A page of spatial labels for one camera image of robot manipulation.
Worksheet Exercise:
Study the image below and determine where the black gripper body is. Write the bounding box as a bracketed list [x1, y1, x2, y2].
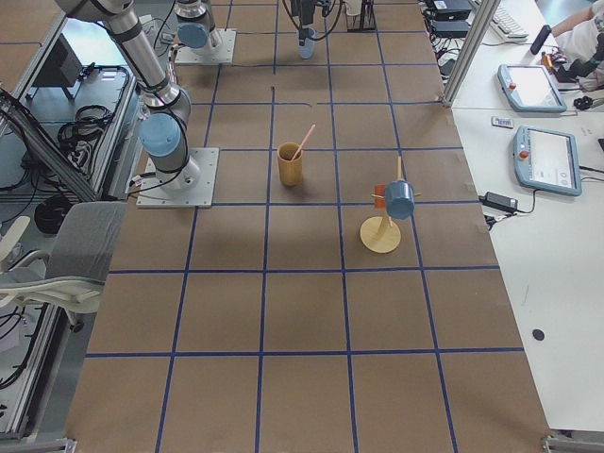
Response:
[290, 0, 330, 27]

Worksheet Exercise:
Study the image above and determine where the light blue plastic cup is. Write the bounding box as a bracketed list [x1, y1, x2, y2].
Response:
[298, 27, 315, 59]

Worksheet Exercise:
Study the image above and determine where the pink chopstick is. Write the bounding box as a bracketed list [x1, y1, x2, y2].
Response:
[291, 124, 316, 161]

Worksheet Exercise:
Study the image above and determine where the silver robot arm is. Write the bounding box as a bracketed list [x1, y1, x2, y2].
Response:
[58, 1, 200, 193]
[174, 1, 333, 52]

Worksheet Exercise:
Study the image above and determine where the bamboo chopstick holder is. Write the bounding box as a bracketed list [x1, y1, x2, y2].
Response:
[277, 143, 303, 187]

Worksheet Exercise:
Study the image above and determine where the orange mug on stand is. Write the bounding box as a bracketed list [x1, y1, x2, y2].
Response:
[372, 184, 386, 210]

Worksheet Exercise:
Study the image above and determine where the white keyboard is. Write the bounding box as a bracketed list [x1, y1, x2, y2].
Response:
[490, 4, 529, 42]

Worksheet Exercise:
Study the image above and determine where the blue mug on stand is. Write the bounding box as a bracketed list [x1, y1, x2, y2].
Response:
[384, 179, 415, 220]

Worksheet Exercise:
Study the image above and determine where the small label card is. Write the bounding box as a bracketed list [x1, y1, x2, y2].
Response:
[491, 116, 514, 129]

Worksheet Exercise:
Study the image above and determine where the wooden mug tree stand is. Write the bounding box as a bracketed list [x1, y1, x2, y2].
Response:
[360, 156, 422, 254]

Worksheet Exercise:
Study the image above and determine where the teach pendant far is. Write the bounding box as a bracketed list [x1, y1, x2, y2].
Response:
[497, 64, 567, 113]

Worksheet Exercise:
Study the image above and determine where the teach pendant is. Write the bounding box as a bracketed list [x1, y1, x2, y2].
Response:
[497, 64, 567, 113]
[512, 126, 582, 196]

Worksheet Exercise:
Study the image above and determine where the black power adapter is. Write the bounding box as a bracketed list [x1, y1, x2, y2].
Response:
[478, 192, 518, 213]

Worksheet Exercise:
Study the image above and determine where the teach pendant near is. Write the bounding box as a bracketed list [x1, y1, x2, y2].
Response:
[512, 126, 582, 196]

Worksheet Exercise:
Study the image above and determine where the grey office chair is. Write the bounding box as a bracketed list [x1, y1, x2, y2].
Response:
[1, 201, 126, 332]

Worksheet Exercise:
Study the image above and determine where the black wire mug rack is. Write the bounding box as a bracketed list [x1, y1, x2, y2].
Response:
[344, 0, 377, 32]

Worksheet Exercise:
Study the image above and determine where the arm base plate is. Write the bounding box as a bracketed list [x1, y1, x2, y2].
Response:
[174, 25, 236, 66]
[136, 147, 220, 209]

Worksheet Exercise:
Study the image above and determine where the aluminium frame post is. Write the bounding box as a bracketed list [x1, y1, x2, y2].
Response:
[442, 0, 500, 108]

